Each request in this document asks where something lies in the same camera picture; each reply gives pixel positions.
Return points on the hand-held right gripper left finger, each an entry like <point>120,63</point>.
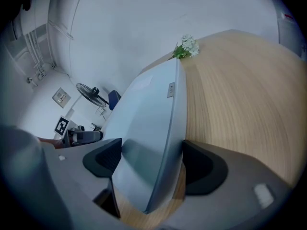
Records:
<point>79,181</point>

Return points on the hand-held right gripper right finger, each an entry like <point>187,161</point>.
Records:
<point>227,188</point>

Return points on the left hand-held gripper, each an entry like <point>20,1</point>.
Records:
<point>62,127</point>

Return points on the person's left forearm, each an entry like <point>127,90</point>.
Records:
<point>51,143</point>

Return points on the wooden table top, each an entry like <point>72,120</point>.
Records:
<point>239,92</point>

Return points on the black floor fan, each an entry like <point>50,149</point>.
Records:
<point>92,95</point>

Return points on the blue chair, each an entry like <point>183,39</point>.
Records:
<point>114,99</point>

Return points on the white artificial flower bunch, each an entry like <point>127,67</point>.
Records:
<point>190,45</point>

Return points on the white wall panel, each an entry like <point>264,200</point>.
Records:
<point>61,97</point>

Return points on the white wall pipes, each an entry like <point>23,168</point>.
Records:
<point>36,54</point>

